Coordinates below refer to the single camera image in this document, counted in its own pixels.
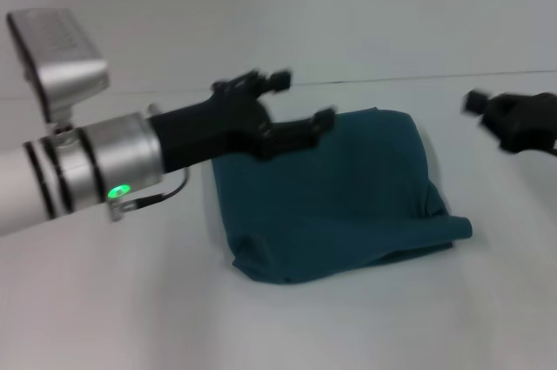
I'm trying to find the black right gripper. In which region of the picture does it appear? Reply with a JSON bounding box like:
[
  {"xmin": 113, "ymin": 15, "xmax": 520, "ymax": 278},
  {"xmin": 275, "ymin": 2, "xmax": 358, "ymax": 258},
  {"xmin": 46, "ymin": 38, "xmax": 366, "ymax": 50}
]
[{"xmin": 460, "ymin": 88, "xmax": 557, "ymax": 155}]

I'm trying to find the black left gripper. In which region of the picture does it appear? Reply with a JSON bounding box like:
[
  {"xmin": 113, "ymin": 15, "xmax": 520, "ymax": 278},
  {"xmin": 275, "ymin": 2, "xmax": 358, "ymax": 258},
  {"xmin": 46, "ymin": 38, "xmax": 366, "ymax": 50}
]
[{"xmin": 150, "ymin": 67, "xmax": 337, "ymax": 173}]

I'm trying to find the teal FREE! print T-shirt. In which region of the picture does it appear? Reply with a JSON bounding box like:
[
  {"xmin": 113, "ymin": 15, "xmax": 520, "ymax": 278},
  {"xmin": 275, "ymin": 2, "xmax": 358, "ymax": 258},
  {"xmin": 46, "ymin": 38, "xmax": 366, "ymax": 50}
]
[{"xmin": 211, "ymin": 107, "xmax": 474, "ymax": 286}]

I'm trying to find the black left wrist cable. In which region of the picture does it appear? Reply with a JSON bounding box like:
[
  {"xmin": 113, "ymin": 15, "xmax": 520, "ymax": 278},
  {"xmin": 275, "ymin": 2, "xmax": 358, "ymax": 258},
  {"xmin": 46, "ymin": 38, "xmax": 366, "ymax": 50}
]
[{"xmin": 107, "ymin": 167, "xmax": 193, "ymax": 224}]

